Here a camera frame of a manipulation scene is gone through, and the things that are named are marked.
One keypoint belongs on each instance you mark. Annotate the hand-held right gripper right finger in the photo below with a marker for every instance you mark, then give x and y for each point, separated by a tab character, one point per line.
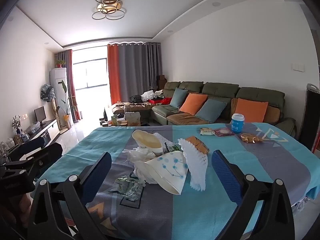
225	177

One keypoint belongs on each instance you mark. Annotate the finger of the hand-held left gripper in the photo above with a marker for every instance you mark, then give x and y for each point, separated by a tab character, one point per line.
27	147
42	157

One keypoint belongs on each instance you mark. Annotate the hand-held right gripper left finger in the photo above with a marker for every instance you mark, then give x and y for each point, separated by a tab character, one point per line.
100	170

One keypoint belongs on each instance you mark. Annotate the white tissue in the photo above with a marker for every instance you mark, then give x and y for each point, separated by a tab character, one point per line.
138	158

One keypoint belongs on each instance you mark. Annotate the orange snack packet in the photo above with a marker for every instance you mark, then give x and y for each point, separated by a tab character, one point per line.
198	143

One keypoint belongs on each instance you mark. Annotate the golden foil wrapper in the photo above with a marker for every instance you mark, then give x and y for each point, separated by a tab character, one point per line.
250	138

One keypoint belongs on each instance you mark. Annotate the white blue-dotted paper bowl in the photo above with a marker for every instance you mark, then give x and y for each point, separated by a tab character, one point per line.
170	177

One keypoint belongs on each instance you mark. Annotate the person's left hand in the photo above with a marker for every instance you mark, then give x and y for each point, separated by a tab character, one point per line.
23	207

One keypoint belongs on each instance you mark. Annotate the blue and white ceramic pot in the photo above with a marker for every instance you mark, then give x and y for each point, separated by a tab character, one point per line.
25	137

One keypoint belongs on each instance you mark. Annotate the clear plastic bag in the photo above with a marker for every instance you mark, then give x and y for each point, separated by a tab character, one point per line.
35	126

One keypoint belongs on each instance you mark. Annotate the plant in blue vase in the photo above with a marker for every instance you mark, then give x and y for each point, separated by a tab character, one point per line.
17	123

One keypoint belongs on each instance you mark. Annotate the white and black TV cabinet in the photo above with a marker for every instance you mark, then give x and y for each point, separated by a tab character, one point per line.
50	127

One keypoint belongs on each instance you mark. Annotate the green clear plastic wrapper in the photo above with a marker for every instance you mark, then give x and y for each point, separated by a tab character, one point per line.
127	187

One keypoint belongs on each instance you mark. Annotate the black monitor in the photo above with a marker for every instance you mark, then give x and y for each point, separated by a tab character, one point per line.
40	113

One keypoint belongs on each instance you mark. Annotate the tall plant in yellow wrap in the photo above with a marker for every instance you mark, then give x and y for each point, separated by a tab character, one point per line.
66	118

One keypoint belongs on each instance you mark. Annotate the maroon snack packet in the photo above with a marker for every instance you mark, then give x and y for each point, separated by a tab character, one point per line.
224	131

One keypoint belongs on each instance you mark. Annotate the green and white snack packet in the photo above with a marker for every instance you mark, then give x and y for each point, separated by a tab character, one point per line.
207	131

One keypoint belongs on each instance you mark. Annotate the blue cup with white lid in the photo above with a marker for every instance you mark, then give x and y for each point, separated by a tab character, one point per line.
237	126

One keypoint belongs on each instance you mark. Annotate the black glass coffee table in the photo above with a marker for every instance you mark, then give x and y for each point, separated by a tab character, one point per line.
130	122

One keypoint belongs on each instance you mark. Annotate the covered standing fan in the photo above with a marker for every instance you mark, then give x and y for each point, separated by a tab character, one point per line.
47	92

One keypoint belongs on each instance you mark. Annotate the blue and grey printed tablecloth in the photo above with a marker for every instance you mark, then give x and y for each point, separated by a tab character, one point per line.
175	217

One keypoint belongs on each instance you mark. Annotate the blue-grey cushion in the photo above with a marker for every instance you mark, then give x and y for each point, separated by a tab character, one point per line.
211	110
177	97

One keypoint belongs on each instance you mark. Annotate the orange cushion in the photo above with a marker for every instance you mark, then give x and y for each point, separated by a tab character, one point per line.
192	103
251	110

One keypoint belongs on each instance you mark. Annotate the white standing air conditioner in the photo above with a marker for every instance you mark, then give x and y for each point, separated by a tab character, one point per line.
58	80

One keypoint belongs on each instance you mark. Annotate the orange and grey curtain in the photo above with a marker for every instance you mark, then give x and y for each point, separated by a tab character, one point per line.
135	72
71	85

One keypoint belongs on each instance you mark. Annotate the dark clothes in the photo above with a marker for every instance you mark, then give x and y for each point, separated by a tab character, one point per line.
136	98

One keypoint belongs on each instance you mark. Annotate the green sectional sofa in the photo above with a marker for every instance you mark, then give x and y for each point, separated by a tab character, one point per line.
220	90

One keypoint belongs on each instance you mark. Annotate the white clothes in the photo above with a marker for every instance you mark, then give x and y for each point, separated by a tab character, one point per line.
148	95

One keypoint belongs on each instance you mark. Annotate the small potted plant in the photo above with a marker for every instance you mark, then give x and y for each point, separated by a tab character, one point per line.
60	63

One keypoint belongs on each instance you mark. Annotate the red cloth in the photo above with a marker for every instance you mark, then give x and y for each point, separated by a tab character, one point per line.
165	101

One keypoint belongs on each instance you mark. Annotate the glass balcony door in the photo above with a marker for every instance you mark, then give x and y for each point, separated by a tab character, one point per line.
91	67

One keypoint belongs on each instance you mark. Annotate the black tower speaker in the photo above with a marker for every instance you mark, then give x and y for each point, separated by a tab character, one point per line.
310	120

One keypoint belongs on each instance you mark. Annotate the brown cardboard boxes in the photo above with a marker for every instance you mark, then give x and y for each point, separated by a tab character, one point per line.
161	82

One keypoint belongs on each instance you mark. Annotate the golden picture frame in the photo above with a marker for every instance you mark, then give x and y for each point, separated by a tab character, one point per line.
17	139

